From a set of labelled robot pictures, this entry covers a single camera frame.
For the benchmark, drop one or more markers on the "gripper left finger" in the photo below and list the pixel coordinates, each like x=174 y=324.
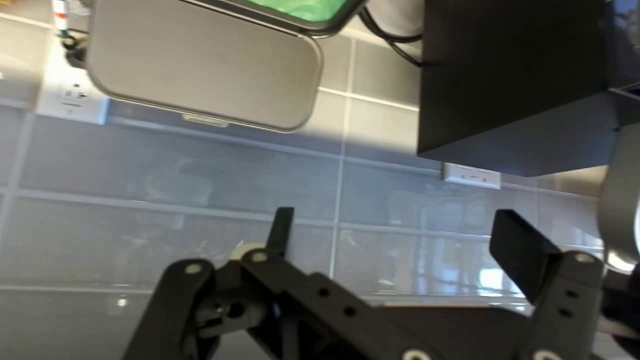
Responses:
x=300 y=300

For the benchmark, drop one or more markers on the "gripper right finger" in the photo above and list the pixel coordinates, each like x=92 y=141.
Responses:
x=565 y=295

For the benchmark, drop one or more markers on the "black coffeemaker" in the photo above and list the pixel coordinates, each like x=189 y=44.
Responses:
x=510 y=75

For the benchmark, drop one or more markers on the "countertop bin with green bag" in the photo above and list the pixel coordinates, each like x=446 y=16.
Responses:
x=210 y=65

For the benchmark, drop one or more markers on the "white round container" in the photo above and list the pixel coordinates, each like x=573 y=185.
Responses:
x=397 y=15

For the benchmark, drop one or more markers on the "black plug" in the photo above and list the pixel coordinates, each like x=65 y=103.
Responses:
x=75 y=50

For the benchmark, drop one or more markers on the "white wall socket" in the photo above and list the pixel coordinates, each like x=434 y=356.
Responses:
x=471 y=176
x=70 y=97

